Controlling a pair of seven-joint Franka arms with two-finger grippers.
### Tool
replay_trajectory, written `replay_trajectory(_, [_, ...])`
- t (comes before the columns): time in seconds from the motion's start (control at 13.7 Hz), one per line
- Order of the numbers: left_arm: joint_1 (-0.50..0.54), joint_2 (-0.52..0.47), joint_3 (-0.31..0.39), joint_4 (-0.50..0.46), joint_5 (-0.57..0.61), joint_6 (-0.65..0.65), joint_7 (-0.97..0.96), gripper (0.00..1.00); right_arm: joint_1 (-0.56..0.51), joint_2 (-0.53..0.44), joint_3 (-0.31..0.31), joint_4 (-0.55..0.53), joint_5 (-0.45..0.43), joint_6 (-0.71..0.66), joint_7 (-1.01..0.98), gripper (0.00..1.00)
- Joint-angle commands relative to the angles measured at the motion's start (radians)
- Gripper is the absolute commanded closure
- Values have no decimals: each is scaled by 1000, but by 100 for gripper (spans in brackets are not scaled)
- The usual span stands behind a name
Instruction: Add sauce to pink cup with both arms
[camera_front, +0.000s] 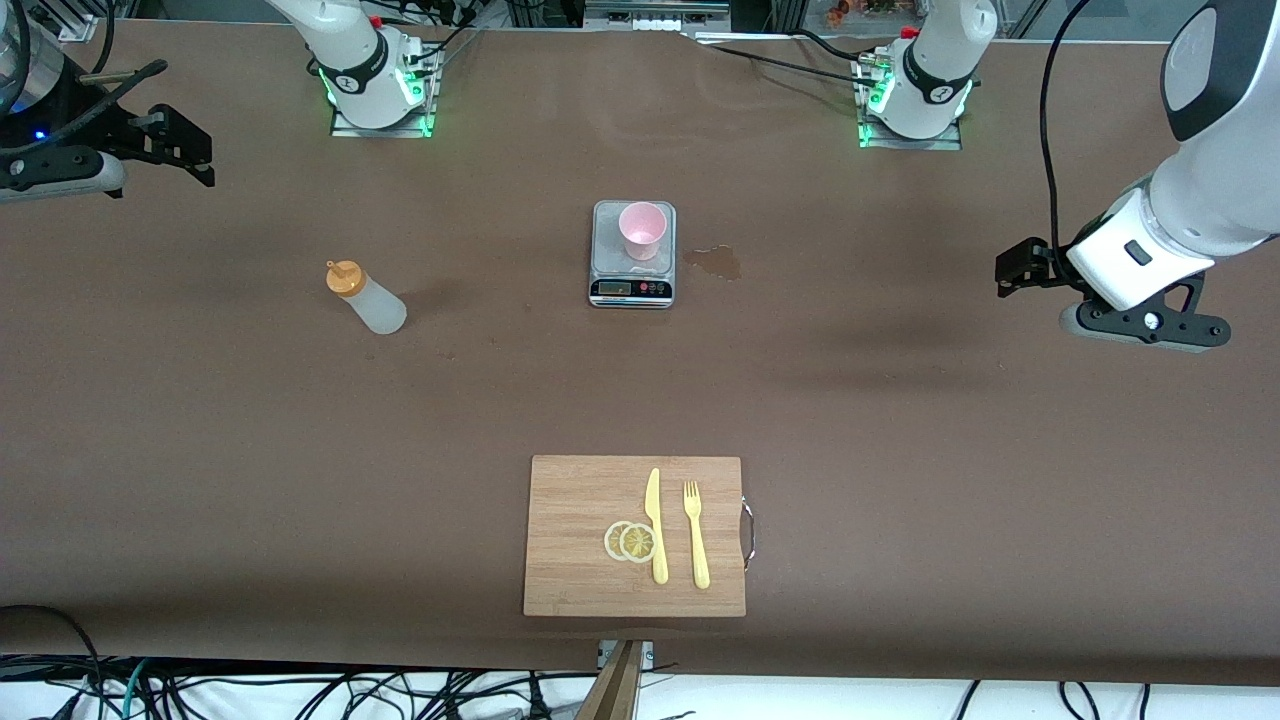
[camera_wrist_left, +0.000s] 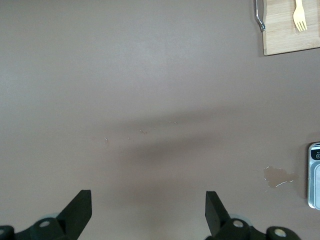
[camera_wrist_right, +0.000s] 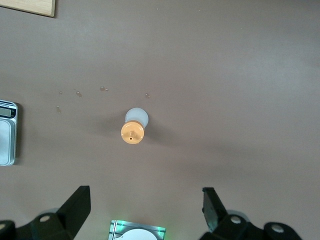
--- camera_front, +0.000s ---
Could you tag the aluminium frame corner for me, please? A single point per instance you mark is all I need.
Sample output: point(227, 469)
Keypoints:
point(60, 15)

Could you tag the white power strip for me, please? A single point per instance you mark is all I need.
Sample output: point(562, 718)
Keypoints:
point(655, 22)

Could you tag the squeeze bottle with orange cap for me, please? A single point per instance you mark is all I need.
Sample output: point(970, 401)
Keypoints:
point(380, 312)

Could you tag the lemon slice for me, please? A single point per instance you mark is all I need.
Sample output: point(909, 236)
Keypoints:
point(638, 543)
point(611, 541)

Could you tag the bamboo cutting board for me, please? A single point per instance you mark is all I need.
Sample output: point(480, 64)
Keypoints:
point(580, 520)

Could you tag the yellow plastic knife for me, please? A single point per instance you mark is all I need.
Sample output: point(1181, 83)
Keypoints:
point(659, 560)

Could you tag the wooden post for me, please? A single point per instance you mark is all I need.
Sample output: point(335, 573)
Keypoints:
point(615, 690)

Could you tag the orange background item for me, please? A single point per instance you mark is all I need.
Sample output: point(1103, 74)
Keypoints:
point(838, 12)

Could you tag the metal table bracket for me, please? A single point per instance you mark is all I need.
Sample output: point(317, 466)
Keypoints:
point(648, 652)

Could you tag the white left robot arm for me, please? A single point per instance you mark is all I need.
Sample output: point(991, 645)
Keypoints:
point(1200, 190)

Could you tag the yellow plastic fork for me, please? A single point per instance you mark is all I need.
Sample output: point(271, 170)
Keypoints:
point(699, 560)

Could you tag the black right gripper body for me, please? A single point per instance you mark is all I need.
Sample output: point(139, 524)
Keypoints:
point(108, 128)

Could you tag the silver digital kitchen scale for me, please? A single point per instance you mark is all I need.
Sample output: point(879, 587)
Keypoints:
point(632, 290)

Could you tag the pink plastic cup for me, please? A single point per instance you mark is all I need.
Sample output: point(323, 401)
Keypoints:
point(642, 235)

